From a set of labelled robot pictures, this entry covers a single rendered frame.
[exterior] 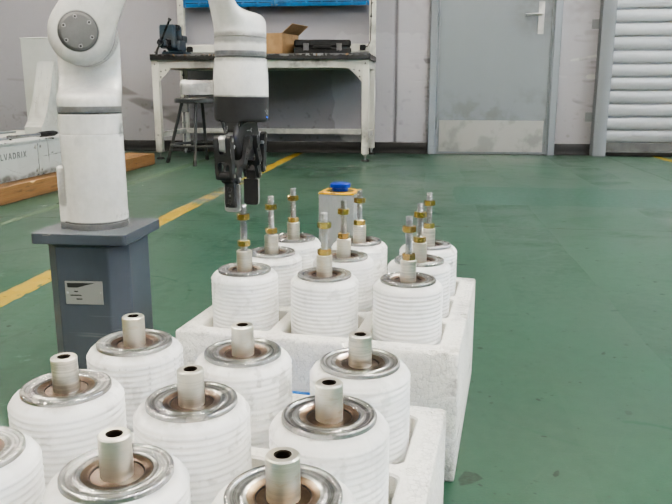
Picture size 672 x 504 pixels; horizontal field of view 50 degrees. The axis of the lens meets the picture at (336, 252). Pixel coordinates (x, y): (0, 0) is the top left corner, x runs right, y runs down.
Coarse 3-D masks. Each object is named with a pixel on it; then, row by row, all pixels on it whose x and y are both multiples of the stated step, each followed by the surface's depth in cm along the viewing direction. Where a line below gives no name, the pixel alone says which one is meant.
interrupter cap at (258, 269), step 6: (228, 264) 106; (234, 264) 106; (252, 264) 106; (258, 264) 106; (264, 264) 106; (222, 270) 103; (228, 270) 103; (234, 270) 104; (252, 270) 104; (258, 270) 103; (264, 270) 103; (270, 270) 104; (234, 276) 100; (240, 276) 100; (246, 276) 100; (252, 276) 101
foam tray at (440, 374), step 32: (192, 320) 104; (288, 320) 104; (448, 320) 104; (192, 352) 100; (288, 352) 96; (320, 352) 95; (416, 352) 92; (448, 352) 92; (416, 384) 93; (448, 384) 92; (448, 416) 93; (448, 448) 94; (448, 480) 95
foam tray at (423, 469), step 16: (416, 416) 74; (432, 416) 74; (416, 432) 70; (432, 432) 70; (256, 448) 67; (416, 448) 67; (432, 448) 67; (256, 464) 66; (400, 464) 64; (416, 464) 64; (432, 464) 64; (400, 480) 61; (416, 480) 61; (432, 480) 63; (400, 496) 59; (416, 496) 59; (432, 496) 64
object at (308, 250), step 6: (318, 240) 126; (288, 246) 122; (294, 246) 122; (300, 246) 122; (306, 246) 123; (312, 246) 123; (318, 246) 125; (300, 252) 122; (306, 252) 123; (312, 252) 124; (306, 258) 123; (312, 258) 124; (306, 264) 123; (312, 264) 124
